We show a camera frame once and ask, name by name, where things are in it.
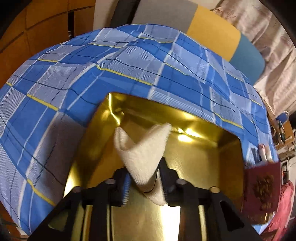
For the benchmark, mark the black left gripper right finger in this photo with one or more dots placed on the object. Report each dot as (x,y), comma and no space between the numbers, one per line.
(174,188)

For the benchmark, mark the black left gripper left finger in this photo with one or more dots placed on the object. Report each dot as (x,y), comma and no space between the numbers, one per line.
(117,188)

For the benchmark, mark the beige towel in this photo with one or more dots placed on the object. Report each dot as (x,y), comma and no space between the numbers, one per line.
(141,159)

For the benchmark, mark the pink towel blue band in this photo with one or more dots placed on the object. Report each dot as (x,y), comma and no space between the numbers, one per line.
(265,153)

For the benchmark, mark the gold metal tray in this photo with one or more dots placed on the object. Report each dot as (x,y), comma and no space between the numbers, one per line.
(205,155)

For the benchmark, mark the pink cardboard box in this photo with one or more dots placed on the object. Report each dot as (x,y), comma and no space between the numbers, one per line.
(262,189)

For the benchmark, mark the red pink fabric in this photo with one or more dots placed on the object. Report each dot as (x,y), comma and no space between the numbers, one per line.
(277,227)

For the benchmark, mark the blue metal chair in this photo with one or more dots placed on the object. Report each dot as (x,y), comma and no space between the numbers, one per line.
(282,118)

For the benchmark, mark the grey yellow blue sofa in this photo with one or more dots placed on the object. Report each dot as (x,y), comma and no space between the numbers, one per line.
(207,28)

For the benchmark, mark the black rolled mat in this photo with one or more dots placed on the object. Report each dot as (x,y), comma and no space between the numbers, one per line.
(124,13)

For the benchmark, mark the wooden wardrobe panels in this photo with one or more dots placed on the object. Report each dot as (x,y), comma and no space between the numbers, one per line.
(28,27)

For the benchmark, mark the beige patterned curtain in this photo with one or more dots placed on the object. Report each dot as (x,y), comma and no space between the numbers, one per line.
(276,85)

